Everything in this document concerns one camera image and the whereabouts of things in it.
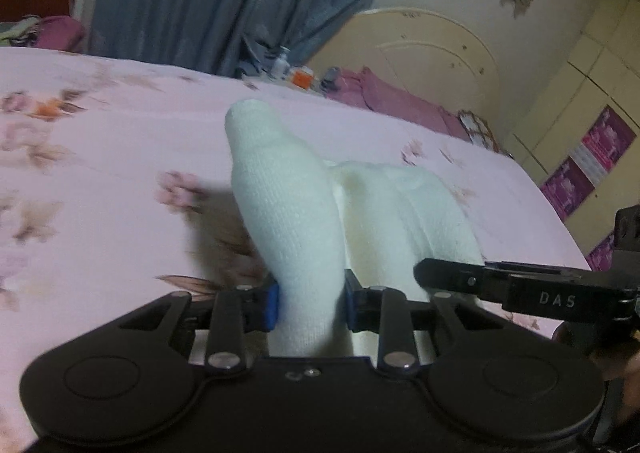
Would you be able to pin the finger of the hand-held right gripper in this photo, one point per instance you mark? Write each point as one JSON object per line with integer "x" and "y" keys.
{"x": 450, "y": 275}

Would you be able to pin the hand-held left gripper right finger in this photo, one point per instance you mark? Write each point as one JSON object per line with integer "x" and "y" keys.
{"x": 351, "y": 307}

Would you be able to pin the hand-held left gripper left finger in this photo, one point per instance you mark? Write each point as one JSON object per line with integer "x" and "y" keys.
{"x": 271, "y": 307}

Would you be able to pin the white knit cloth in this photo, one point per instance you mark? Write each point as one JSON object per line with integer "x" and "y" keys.
{"x": 285, "y": 213}

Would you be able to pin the pile of crumpled clothes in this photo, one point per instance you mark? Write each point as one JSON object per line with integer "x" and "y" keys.
{"x": 45, "y": 30}

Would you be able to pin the patterned pillow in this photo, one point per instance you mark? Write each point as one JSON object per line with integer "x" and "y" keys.
{"x": 480, "y": 130}

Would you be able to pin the pink pillow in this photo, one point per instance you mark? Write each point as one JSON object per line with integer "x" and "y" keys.
{"x": 390, "y": 98}

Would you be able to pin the cream round headboard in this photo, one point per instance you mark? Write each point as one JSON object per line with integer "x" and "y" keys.
{"x": 425, "y": 63}

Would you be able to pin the cream wardrobe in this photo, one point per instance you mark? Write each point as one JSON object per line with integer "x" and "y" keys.
{"x": 600, "y": 73}

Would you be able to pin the small orange box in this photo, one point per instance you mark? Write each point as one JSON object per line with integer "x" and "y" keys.
{"x": 303, "y": 79}

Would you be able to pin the pink floral bedsheet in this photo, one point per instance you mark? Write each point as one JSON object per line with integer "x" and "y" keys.
{"x": 100, "y": 143}

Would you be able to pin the pink wall poster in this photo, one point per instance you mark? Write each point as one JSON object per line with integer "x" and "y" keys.
{"x": 567, "y": 188}
{"x": 602, "y": 253}
{"x": 607, "y": 143}

